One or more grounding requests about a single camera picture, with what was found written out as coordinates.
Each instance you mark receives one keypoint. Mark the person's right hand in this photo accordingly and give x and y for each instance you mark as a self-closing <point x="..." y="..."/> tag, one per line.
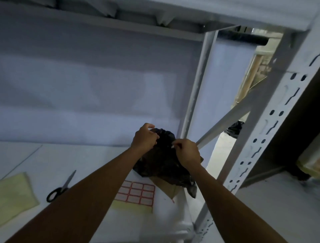
<point x="188" y="154"/>

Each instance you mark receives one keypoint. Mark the red-bordered label sheet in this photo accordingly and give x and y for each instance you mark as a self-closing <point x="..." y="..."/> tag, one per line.
<point x="136" y="194"/>

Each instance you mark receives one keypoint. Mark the brown cardboard piece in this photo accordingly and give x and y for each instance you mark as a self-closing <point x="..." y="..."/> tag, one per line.
<point x="166" y="189"/>

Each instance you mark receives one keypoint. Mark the person's left fingers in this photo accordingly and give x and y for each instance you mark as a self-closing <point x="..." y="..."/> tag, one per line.
<point x="153" y="137"/>

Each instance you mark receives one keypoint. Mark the person's right fingers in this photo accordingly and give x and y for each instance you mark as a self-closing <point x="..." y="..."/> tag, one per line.
<point x="177" y="145"/>

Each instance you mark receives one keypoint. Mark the person's right forearm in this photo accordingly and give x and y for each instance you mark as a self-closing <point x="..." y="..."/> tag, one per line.
<point x="225" y="207"/>

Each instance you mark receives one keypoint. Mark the beige cardboard box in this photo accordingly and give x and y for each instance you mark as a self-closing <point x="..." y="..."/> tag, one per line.
<point x="310" y="156"/>

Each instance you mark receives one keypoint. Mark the person's left forearm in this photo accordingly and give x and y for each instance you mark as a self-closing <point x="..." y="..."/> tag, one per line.
<point x="87" y="195"/>

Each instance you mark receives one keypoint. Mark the white metal shelf rack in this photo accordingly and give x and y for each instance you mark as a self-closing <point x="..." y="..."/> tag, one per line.
<point x="272" y="117"/>

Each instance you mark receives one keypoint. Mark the black garbage bag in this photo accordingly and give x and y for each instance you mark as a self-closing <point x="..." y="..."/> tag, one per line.
<point x="235" y="129"/>

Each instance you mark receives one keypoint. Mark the yellow cloth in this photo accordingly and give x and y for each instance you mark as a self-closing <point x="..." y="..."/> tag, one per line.
<point x="15" y="197"/>

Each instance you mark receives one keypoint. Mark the wooden frame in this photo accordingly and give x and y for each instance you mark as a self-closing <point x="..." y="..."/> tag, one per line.
<point x="252" y="72"/>

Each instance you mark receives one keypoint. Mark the person's left hand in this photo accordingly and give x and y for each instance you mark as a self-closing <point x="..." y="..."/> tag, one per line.
<point x="142" y="140"/>

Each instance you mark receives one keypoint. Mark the black plastic bag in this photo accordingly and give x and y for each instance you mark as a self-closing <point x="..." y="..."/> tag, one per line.
<point x="165" y="160"/>

